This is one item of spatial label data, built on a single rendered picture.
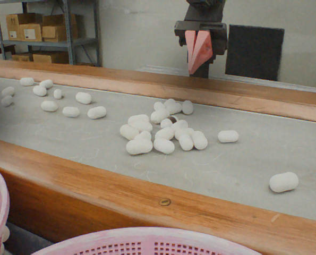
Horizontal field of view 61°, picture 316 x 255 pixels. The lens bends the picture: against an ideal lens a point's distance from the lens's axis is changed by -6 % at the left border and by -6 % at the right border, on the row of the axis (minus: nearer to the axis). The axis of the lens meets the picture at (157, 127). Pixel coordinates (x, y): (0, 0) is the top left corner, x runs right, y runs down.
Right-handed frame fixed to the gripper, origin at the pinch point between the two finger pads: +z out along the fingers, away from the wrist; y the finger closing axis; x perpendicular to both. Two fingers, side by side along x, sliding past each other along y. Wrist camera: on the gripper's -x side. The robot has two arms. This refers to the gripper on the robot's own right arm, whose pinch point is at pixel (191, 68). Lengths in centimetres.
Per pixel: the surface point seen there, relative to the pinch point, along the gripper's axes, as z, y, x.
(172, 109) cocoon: 8.6, -1.3, 0.7
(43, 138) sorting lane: 21.9, -16.8, -8.8
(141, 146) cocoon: 19.8, -0.3, -9.0
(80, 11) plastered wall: -158, -185, 133
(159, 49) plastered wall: -131, -91, 155
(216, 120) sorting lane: 8.5, 6.5, 2.6
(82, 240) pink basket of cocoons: 32.5, 3.2, -21.7
